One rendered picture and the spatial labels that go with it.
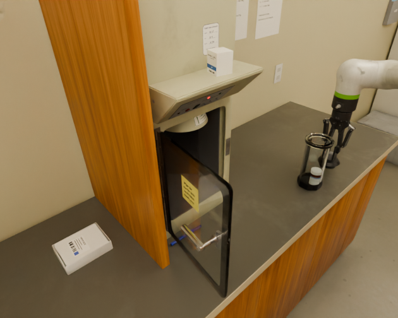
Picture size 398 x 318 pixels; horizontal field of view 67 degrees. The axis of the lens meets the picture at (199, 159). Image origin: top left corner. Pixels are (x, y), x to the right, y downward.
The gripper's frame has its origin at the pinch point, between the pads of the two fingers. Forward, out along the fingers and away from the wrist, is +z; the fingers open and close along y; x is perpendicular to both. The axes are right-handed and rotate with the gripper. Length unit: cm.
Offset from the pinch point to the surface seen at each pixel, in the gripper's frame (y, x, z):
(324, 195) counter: 8.5, -17.0, 10.8
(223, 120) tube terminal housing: -20, -49, -25
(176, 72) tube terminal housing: -17, -70, -47
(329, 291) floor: 15, 15, 105
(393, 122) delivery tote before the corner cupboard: -30, 212, 71
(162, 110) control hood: -11, -80, -41
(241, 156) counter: -35.1, -19.8, 10.5
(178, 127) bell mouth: -21, -68, -28
